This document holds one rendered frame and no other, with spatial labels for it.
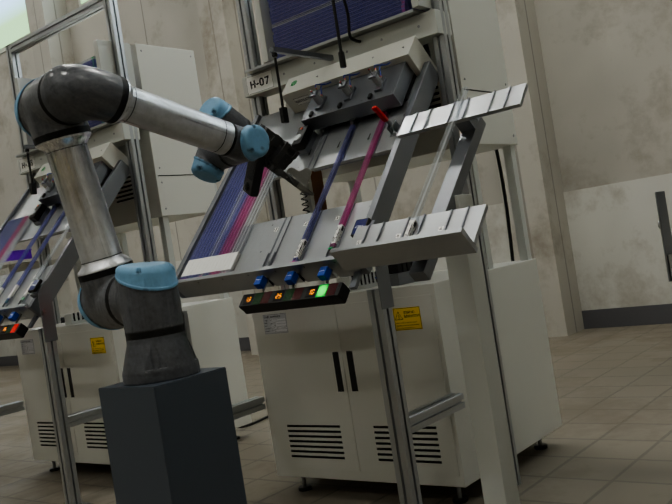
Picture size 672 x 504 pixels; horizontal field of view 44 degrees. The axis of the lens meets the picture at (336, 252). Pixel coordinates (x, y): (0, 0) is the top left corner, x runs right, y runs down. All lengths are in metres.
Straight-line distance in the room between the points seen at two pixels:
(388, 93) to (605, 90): 3.31
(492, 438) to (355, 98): 1.04
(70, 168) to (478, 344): 0.95
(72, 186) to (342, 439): 1.20
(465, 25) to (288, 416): 1.34
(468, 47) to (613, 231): 3.01
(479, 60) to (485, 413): 1.21
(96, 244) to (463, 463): 1.16
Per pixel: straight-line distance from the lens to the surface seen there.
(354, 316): 2.41
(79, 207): 1.75
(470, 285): 1.88
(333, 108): 2.44
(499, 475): 1.96
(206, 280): 2.34
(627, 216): 5.44
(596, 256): 5.53
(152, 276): 1.63
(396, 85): 2.33
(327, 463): 2.60
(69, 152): 1.76
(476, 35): 2.72
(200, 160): 1.93
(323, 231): 2.15
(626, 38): 5.50
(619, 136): 5.46
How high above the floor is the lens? 0.74
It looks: level
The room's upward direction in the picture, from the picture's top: 9 degrees counter-clockwise
